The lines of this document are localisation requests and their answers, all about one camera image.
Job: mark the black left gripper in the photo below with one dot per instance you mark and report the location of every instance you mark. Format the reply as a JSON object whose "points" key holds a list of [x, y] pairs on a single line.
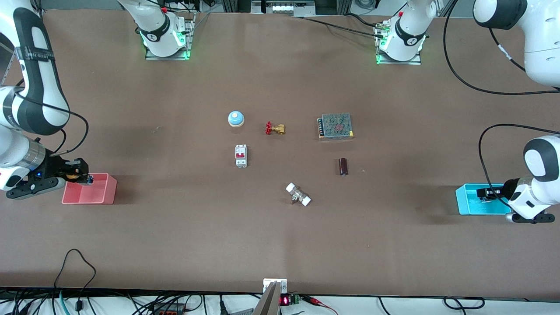
{"points": [[509, 187]]}

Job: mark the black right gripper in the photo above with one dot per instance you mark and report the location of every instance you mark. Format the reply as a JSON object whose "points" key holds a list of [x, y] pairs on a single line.
{"points": [[55, 166]]}

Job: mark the yellow push button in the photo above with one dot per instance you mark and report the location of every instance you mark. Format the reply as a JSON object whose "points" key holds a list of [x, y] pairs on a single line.
{"points": [[72, 176]]}

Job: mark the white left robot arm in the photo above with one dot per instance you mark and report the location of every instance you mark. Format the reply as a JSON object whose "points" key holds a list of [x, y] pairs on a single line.
{"points": [[542, 43]]}

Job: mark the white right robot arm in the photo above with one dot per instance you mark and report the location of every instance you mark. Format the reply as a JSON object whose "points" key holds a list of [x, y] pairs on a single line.
{"points": [[39, 87]]}

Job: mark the pink plastic box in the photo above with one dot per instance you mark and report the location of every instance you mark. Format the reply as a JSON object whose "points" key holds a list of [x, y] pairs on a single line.
{"points": [[98, 192]]}

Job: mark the blue plastic box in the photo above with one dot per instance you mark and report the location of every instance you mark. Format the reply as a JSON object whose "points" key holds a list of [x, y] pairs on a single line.
{"points": [[466, 203]]}

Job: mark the dark brown cylindrical capacitor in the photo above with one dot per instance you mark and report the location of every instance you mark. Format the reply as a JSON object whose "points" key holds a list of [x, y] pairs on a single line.
{"points": [[343, 166]]}

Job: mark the white circuit breaker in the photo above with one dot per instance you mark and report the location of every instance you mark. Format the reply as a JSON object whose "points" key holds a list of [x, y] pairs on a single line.
{"points": [[241, 155]]}

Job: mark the black orange power strip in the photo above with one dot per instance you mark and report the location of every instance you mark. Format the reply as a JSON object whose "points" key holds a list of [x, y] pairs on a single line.
{"points": [[168, 309]]}

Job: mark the blue white dome bell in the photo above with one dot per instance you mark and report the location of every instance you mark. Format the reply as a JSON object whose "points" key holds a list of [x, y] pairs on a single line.
{"points": [[236, 118]]}

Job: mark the metal mesh power supply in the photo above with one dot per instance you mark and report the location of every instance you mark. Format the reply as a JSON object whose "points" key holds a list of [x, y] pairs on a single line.
{"points": [[336, 125]]}

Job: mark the metal fitting white caps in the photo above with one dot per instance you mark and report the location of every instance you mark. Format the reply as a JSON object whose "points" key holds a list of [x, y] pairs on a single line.
{"points": [[298, 194]]}

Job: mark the red clip lead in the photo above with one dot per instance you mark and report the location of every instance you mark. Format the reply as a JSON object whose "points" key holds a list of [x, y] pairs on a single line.
{"points": [[317, 302]]}

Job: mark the grey metal bar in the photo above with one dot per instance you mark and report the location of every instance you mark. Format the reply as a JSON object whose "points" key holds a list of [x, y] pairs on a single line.
{"points": [[267, 302]]}

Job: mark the red digit display module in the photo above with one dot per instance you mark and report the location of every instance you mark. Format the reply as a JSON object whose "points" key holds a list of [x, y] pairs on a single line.
{"points": [[286, 300]]}

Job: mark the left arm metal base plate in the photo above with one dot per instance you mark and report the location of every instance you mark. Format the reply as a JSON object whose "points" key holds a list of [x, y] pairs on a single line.
{"points": [[400, 62]]}

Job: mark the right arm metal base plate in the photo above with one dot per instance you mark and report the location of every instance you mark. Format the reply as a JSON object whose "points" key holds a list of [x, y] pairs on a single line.
{"points": [[189, 39]]}

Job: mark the white mounting bracket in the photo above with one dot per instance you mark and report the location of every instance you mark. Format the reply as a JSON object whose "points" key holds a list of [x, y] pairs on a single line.
{"points": [[283, 284]]}

